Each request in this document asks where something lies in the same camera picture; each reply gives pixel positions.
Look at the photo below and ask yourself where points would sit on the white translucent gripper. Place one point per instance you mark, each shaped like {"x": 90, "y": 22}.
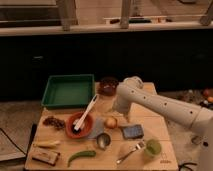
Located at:
{"x": 122, "y": 106}

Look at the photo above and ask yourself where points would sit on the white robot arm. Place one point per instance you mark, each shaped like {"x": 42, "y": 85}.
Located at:
{"x": 196, "y": 118}

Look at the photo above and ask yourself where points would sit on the green plastic cup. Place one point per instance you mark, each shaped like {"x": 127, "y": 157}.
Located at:
{"x": 152, "y": 148}

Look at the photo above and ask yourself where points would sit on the dark red bowl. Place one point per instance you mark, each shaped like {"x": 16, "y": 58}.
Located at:
{"x": 108, "y": 86}

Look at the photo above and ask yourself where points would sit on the blue sponge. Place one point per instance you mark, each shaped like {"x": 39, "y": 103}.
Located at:
{"x": 132, "y": 132}

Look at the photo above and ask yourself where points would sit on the grey cloth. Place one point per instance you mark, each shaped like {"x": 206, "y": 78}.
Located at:
{"x": 97, "y": 128}

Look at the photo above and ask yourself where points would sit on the metal fork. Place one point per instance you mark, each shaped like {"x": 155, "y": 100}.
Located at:
{"x": 138, "y": 146}

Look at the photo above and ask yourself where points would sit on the white spatula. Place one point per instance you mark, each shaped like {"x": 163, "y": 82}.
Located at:
{"x": 78, "y": 123}

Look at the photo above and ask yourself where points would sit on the green plastic tray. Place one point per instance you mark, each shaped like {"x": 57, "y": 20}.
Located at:
{"x": 68, "y": 91}

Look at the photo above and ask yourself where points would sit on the green chili pepper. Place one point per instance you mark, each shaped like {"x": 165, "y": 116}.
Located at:
{"x": 87, "y": 153}

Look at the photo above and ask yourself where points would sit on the yellow corn cob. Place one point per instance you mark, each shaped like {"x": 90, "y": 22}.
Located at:
{"x": 47, "y": 144}

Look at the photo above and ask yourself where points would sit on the brown wooden block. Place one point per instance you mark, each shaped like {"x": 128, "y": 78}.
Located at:
{"x": 45, "y": 156}

